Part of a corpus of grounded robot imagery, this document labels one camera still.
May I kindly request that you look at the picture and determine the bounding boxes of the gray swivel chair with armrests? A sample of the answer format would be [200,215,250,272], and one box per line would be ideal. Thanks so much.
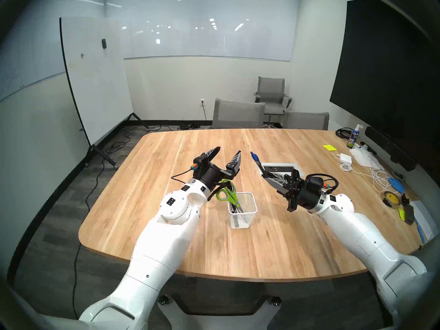
[254,77,293,127]

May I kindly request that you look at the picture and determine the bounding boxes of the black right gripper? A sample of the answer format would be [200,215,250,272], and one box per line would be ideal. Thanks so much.
[258,169,326,213]

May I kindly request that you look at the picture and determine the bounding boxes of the rolling whiteboard on black stand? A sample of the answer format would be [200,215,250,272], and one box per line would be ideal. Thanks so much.
[59,17,150,170]

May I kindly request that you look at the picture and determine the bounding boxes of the yellow and black block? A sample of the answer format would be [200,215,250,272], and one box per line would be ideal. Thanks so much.
[398,205,416,225]

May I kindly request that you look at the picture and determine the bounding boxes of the white mesh pen holder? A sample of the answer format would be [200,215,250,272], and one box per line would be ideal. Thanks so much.
[229,192,258,229]

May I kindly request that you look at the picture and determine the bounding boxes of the long black floor cable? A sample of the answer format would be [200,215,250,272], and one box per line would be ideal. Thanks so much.
[71,125,172,319]

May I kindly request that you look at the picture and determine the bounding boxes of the silver table power outlet panel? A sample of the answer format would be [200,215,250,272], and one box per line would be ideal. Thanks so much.
[261,162,305,177]

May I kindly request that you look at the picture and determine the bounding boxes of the thin black left camera cable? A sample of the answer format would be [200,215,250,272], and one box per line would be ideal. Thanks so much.
[170,168,195,184]

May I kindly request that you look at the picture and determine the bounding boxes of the white charger cable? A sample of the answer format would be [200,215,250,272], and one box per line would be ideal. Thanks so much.
[332,153,399,194]

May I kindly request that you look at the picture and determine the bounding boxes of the gray robot base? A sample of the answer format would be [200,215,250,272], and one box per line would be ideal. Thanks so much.
[157,293,282,330]

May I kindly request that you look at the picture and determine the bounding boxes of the black sleeved left gripper cable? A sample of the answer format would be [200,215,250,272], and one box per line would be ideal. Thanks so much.
[209,181,231,200]

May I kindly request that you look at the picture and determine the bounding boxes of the large black wall television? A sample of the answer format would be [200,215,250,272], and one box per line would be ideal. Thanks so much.
[329,0,440,151]

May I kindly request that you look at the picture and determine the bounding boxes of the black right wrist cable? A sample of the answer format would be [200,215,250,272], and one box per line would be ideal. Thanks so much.
[309,173,339,196]

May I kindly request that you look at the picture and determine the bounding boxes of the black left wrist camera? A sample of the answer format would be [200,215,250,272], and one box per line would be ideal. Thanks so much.
[191,153,209,172]

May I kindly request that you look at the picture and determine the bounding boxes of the whiteboard cleaner spray bottle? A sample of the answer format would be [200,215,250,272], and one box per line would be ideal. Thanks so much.
[346,124,363,149]

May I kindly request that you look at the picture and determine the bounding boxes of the black video sound bar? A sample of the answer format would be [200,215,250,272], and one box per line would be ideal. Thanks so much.
[364,126,417,172]

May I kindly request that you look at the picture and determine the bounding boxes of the black permanent marker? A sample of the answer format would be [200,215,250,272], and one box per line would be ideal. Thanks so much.
[230,202,250,227]

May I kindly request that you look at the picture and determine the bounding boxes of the wide wall glass whiteboard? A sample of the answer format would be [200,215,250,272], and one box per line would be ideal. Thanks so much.
[103,0,299,62]

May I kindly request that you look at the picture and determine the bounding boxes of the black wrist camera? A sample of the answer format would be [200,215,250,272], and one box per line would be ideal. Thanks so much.
[191,153,209,172]
[305,174,326,191]

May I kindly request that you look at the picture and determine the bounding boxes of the gray mesh office chair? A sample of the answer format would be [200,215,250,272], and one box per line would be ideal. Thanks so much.
[283,110,330,130]
[212,98,266,129]

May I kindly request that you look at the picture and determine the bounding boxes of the black and yellow tape roll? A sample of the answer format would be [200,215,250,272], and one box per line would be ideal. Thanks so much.
[383,191,403,208]

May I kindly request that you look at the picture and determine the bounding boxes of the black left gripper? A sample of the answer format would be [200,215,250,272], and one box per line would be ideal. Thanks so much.
[199,146,242,193]

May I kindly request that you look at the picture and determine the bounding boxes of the blue ballpoint pen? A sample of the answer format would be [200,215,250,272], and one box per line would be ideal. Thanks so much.
[250,151,266,175]

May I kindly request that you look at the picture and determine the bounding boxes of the thin blue stick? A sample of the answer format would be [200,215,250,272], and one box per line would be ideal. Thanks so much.
[414,218,427,244]

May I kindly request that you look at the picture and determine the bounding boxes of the crumpled white tissue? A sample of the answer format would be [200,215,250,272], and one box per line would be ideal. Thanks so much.
[350,147,383,169]

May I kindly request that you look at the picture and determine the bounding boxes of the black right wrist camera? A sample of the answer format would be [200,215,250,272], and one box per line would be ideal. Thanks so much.
[305,174,326,191]

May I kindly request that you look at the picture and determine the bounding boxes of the green handled scissors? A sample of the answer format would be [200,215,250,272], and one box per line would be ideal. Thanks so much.
[216,179,245,213]

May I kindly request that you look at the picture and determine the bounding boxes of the wall whiteboard with handwriting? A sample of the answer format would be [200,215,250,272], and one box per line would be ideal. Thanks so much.
[0,10,67,103]

